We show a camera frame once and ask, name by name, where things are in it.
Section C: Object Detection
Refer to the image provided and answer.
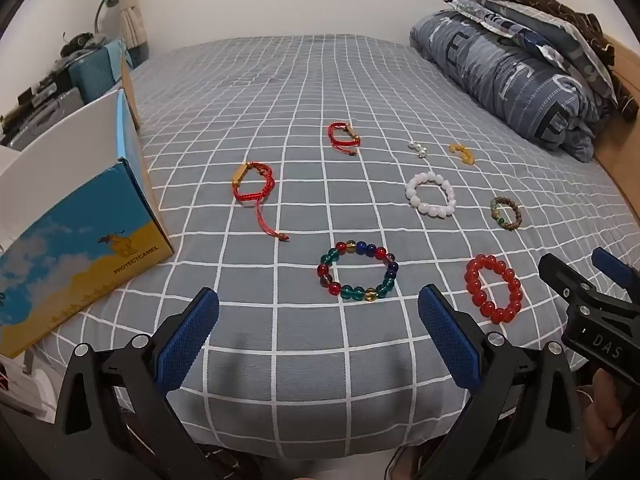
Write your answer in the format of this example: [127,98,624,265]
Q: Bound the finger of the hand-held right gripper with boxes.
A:
[591,247,640,307]
[539,253,602,312]

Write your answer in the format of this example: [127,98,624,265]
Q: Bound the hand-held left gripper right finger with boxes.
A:
[419,285,587,480]

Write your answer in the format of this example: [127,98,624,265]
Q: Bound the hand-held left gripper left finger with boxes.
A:
[54,287,221,480]

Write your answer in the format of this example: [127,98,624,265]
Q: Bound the red bead bracelet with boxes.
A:
[464,254,524,325]

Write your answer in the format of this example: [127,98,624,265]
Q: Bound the small brown green bead bracelet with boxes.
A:
[489,196,524,232]

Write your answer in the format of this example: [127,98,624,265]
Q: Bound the multicolour glass bead bracelet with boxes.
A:
[316,241,401,305]

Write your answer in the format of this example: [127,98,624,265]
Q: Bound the white bead bracelet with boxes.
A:
[404,171,458,218]

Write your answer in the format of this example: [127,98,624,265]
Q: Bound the blue and yellow cardboard box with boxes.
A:
[0,52,175,361]

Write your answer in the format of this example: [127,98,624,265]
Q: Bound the red string bracelet long tail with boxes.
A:
[231,161,291,242]

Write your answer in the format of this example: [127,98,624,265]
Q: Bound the yellow bead jewelry piece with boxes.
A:
[448,143,479,166]

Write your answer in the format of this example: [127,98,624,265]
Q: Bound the red string bracelet gold tube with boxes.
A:
[327,121,363,157]

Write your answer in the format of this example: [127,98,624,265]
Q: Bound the person's right hand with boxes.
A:
[580,370,632,466]

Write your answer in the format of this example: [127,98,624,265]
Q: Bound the wooden headboard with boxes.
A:
[592,35,640,201]

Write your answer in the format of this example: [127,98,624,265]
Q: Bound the folded blue grey duvet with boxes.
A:
[410,9,602,164]

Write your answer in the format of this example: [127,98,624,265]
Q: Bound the stack of pillows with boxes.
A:
[474,0,640,122]

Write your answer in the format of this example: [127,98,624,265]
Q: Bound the grey suitcase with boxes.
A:
[0,87,84,154]

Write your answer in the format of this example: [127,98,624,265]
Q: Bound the grey checked bed sheet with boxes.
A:
[37,35,632,461]

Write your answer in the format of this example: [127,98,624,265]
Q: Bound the teal suitcase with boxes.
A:
[67,39,129,107]

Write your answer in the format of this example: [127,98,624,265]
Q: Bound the beige curtain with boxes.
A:
[117,0,152,70]

